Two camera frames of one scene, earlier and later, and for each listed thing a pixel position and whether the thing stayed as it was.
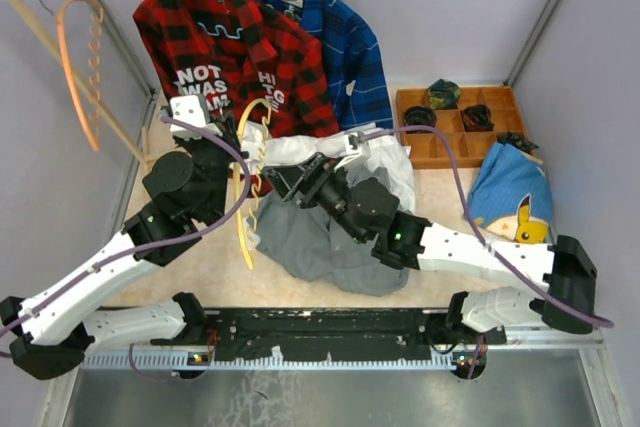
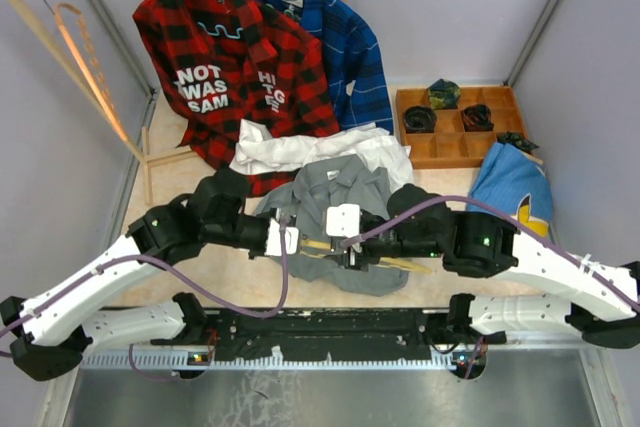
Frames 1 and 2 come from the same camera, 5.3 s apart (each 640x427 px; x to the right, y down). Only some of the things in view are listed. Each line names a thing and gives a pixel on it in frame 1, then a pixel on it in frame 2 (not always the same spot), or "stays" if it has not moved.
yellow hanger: (256, 181) → (326, 246)
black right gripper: (319, 173) → (359, 257)
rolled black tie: (419, 116) stays
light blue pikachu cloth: (511, 196) stays
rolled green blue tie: (444, 95) stays
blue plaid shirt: (348, 44) stays
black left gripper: (227, 127) → (254, 254)
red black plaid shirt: (206, 38) stays
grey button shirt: (305, 245) stays
